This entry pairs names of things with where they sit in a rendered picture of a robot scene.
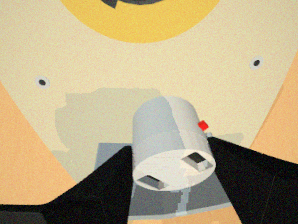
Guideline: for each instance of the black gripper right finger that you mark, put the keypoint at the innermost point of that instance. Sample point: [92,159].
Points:
[262,189]

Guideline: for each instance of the beige service panel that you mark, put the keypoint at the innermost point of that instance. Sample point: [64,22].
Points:
[79,69]

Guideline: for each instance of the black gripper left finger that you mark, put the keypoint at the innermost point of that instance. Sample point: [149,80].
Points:
[103,197]

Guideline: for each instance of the white cylinder with two slots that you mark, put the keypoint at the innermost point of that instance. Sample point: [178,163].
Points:
[170,150]

